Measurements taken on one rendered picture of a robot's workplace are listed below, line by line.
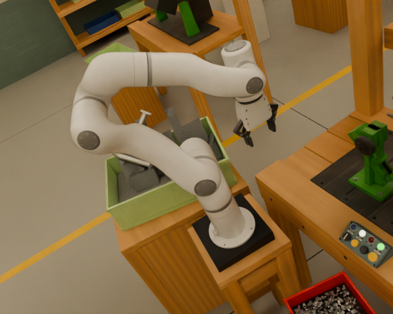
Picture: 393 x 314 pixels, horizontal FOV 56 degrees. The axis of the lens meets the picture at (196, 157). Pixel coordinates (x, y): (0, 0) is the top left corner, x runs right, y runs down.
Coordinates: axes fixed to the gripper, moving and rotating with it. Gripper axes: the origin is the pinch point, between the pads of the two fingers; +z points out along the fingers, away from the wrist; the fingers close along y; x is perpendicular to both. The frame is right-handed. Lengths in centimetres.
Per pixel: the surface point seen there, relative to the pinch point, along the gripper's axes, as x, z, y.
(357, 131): 8.6, 15.6, -31.5
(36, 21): -662, 54, 18
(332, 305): 37, 42, 12
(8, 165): -364, 130, 149
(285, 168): -18.7, 40.0, -16.9
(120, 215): -55, 41, 54
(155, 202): -50, 42, 37
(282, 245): 7.5, 45.1, 8.1
